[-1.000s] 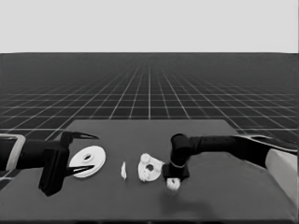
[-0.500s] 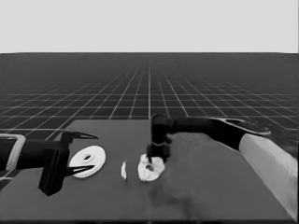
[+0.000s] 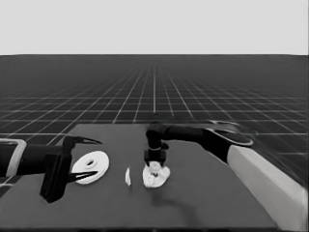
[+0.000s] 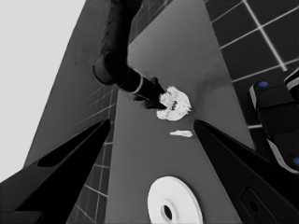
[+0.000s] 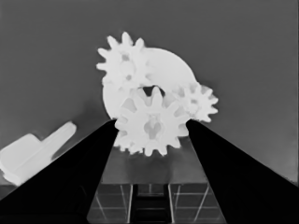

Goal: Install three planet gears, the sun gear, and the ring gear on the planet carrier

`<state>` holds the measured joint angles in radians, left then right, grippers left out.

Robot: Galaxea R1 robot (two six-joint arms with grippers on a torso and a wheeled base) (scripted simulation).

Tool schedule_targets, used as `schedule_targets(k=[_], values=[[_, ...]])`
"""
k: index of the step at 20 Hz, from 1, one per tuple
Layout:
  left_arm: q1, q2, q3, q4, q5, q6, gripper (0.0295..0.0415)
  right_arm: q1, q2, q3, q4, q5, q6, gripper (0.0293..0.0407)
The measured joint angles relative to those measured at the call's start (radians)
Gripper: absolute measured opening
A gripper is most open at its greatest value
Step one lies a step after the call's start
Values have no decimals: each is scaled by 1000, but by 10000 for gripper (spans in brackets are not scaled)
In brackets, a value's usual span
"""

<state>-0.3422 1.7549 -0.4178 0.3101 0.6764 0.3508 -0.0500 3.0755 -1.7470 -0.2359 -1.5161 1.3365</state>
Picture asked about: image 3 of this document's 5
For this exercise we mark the white round carrier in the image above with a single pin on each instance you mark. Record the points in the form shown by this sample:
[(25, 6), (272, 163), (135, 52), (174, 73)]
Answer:
[(161, 182)]

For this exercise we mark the large thick white disc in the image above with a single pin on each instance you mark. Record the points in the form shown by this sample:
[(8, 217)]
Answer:
[(96, 167)]

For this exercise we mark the small white T-shaped piece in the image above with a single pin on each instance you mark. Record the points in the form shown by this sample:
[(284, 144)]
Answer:
[(128, 177)]

